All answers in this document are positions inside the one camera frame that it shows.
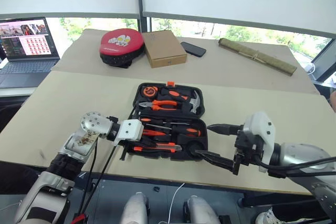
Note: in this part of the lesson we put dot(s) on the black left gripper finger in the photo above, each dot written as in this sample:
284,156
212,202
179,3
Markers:
133,113
124,153

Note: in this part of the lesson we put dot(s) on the dark window frame post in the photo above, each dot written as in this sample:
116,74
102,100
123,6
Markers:
143,22

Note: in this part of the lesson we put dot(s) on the orange black tape measure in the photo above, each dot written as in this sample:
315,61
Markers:
149,91

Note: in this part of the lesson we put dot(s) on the thin black orange screwdriver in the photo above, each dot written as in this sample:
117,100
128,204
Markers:
155,121

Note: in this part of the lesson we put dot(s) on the rolled bamboo mat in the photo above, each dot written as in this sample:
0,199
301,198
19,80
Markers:
257,56

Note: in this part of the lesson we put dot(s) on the black smartphone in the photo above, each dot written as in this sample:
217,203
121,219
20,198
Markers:
193,48

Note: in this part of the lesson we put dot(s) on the brown cardboard box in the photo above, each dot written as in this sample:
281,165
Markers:
164,48

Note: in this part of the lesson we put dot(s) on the black tool case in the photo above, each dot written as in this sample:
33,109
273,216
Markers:
189,119

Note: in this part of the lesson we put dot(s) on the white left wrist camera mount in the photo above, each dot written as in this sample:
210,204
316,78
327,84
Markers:
130,129

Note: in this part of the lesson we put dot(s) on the grey rounded robot shell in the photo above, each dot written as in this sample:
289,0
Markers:
135,211
202,212

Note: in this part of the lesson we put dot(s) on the dark monitor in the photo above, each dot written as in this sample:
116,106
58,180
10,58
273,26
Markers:
325,62

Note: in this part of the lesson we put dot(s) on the open black laptop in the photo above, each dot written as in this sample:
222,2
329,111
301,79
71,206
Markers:
26,51

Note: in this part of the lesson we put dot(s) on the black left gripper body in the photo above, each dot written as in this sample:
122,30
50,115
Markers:
140,141

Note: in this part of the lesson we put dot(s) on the orange black pliers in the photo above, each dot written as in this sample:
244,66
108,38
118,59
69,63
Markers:
162,104

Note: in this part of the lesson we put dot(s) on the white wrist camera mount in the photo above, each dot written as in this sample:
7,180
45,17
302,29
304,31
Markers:
130,129
261,127

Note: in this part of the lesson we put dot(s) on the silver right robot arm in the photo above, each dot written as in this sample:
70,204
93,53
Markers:
302,155

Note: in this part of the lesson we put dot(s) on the small black floor object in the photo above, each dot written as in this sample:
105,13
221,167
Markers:
156,189

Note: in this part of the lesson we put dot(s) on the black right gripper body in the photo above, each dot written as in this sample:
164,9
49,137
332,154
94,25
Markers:
249,150

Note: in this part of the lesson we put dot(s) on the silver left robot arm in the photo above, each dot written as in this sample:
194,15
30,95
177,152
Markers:
78,140

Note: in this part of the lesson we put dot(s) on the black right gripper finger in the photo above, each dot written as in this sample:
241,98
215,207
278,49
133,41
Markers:
220,159
225,129

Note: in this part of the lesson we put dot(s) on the red round boxing pad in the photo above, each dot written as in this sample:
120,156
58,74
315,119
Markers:
120,44

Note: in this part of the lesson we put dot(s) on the white sneaker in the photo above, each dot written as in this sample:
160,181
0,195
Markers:
270,217

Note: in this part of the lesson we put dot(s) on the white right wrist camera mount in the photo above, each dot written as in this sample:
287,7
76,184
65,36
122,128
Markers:
261,127

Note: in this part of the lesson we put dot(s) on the orange black utility knife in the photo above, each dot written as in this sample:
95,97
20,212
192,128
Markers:
157,147

